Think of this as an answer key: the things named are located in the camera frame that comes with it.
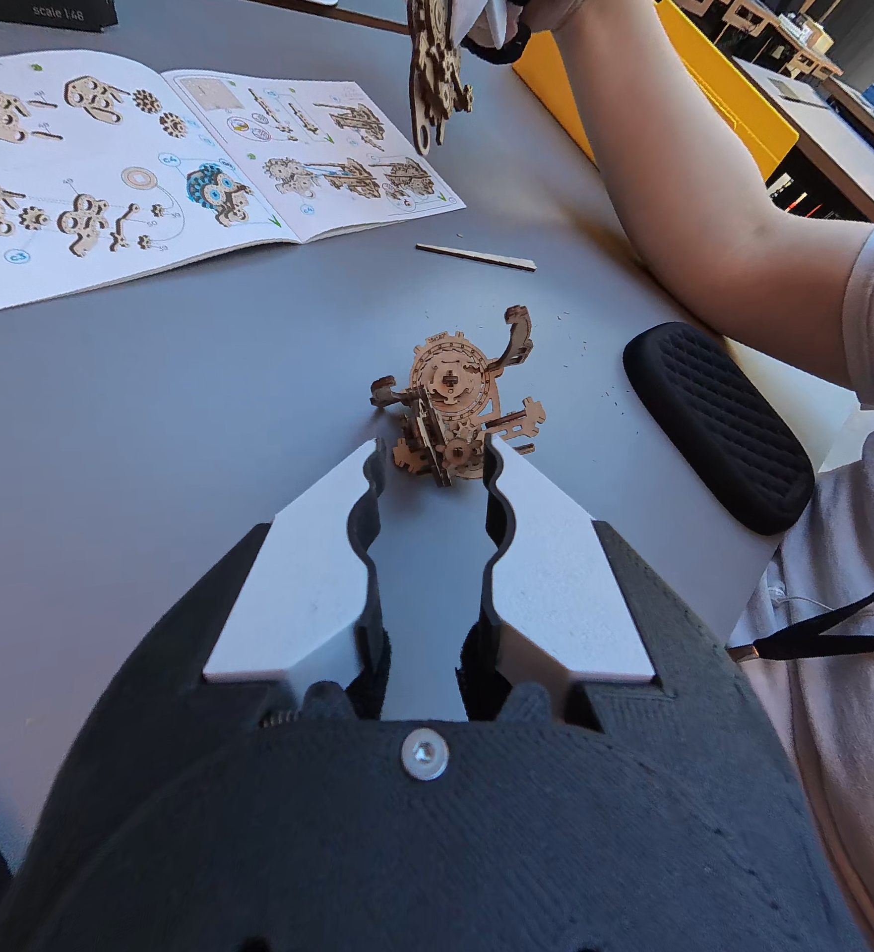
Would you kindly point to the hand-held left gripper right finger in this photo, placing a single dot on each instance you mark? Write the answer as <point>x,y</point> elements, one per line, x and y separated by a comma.
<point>563,587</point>

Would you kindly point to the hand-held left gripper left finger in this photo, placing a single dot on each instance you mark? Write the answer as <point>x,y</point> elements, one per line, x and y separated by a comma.
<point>295,587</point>

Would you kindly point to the wooden gear assembly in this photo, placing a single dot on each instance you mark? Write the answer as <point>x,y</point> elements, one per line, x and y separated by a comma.
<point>431,74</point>

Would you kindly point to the wooden model with curved arms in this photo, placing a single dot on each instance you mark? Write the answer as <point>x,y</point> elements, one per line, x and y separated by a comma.
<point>448,379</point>

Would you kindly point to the person's right forearm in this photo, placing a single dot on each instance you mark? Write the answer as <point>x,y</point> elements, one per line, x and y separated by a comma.
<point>667,171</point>

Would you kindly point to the black model kit box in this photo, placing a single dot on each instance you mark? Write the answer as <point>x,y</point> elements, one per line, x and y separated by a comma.
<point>35,11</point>

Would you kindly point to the person's right hand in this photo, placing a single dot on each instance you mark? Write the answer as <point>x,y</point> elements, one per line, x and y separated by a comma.
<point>545,13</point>

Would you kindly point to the thin wooden stick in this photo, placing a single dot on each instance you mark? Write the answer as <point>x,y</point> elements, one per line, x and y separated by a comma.
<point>481,257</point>

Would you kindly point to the yellow plastic bin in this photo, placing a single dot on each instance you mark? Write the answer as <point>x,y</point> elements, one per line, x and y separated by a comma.
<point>734,97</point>

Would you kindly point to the wooden background furniture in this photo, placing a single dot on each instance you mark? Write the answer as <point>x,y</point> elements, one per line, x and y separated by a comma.
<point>749,11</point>

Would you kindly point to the person's pale shirt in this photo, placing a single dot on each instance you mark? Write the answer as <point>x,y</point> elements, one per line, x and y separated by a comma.
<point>868,744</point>

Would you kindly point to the open instruction booklet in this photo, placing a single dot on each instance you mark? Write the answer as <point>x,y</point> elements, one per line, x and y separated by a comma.
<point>184,193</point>

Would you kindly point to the grey background table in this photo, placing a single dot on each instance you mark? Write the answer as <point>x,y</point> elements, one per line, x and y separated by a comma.
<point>839,149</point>

